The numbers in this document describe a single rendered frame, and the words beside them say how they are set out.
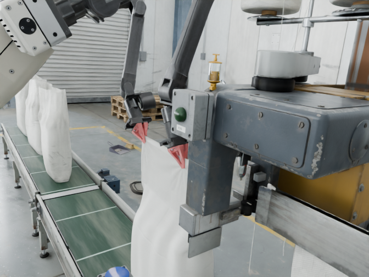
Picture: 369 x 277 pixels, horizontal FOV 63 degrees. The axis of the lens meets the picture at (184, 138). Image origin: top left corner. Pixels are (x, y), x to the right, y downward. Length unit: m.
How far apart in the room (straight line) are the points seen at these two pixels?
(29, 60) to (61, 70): 7.24
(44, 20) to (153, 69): 8.45
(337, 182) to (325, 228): 0.15
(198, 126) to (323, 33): 6.04
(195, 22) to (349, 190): 0.64
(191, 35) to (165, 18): 8.43
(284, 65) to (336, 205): 0.36
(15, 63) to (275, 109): 0.70
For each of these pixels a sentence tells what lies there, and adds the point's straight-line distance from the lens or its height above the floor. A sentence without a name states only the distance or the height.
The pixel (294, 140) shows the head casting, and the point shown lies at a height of 1.29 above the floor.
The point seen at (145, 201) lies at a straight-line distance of 1.21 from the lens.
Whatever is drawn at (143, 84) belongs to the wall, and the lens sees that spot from 9.09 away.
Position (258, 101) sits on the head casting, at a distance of 0.52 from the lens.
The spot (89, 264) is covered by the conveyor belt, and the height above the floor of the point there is 0.38.
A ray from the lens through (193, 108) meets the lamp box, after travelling 0.56.
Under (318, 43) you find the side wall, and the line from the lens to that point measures 6.56.
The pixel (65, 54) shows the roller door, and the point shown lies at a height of 1.21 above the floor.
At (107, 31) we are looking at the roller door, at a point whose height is 1.85.
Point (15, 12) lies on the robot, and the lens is 0.80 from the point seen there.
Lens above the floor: 1.40
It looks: 15 degrees down
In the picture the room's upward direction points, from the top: 4 degrees clockwise
